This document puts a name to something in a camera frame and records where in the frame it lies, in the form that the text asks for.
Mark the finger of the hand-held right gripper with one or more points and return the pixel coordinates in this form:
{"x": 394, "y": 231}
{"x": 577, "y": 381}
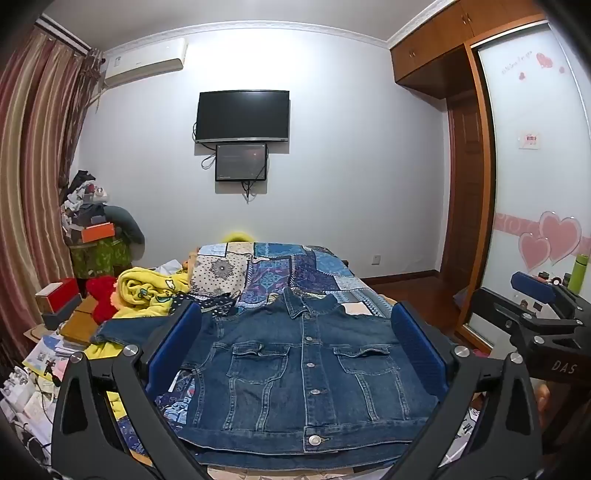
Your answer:
{"x": 489, "y": 318}
{"x": 535, "y": 284}

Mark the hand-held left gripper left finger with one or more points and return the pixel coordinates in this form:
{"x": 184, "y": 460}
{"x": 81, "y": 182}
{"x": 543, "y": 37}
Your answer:
{"x": 178, "y": 344}

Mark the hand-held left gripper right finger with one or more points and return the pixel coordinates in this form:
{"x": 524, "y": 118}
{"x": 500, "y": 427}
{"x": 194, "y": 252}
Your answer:
{"x": 415, "y": 344}

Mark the blue denim jacket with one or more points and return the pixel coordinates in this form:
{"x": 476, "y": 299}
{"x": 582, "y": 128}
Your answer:
{"x": 295, "y": 369}

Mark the pile of clothes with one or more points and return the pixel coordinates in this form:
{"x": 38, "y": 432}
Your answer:
{"x": 83, "y": 198}

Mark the person's right hand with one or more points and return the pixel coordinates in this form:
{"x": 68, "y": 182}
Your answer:
{"x": 543, "y": 404}

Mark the green bottle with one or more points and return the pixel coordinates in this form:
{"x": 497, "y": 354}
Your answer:
{"x": 578, "y": 277}

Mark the navy polka dot cloth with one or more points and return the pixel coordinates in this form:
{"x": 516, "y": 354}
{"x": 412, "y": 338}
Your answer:
{"x": 210, "y": 304}

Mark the yellow cartoon blanket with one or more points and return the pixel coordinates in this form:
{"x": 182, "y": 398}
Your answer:
{"x": 147, "y": 286}

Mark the red plush toy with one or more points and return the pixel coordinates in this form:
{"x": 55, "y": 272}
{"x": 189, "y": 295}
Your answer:
{"x": 102, "y": 297}

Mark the frosted wardrobe door with hearts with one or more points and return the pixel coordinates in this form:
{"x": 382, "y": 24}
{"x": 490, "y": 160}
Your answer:
{"x": 531, "y": 184}

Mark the brown wooden box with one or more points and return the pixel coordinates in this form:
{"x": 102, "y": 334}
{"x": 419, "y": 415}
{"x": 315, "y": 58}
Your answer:
{"x": 78, "y": 323}

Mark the brown wooden door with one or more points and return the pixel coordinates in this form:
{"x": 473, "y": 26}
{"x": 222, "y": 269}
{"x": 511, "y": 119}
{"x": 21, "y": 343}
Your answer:
{"x": 464, "y": 194}

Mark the green patterned cloth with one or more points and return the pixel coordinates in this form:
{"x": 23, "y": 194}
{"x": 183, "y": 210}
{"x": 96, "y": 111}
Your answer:
{"x": 99, "y": 258}

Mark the yellow plush toy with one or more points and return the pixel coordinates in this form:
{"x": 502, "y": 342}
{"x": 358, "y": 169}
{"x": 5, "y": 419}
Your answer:
{"x": 236, "y": 238}

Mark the red box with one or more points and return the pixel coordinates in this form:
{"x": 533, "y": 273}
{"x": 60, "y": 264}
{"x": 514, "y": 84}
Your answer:
{"x": 57, "y": 295}

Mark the blue patchwork bedspread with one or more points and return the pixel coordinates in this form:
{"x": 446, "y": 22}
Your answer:
{"x": 300, "y": 272}

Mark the orange box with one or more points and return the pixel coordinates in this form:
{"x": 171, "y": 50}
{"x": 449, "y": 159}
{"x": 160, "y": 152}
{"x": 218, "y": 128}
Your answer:
{"x": 97, "y": 231}

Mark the pile of books and papers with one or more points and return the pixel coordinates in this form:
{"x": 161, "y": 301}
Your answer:
{"x": 37, "y": 383}

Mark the striped red curtain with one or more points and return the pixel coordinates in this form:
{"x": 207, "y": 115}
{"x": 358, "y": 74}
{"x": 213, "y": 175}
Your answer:
{"x": 32, "y": 184}

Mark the wooden overhead cabinets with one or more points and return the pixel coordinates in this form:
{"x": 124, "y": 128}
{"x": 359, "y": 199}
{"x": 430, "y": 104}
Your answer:
{"x": 443, "y": 46}

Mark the white air conditioner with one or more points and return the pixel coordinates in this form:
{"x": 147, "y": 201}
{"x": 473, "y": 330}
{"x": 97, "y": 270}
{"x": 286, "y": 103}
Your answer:
{"x": 145, "y": 62}

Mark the white wall socket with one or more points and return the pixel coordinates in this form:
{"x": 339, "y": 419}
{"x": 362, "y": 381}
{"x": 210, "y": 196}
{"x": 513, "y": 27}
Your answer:
{"x": 376, "y": 260}

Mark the small black wall monitor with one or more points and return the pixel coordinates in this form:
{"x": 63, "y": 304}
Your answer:
{"x": 241, "y": 161}

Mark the black wall television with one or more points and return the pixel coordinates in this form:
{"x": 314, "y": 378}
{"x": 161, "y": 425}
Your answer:
{"x": 242, "y": 115}

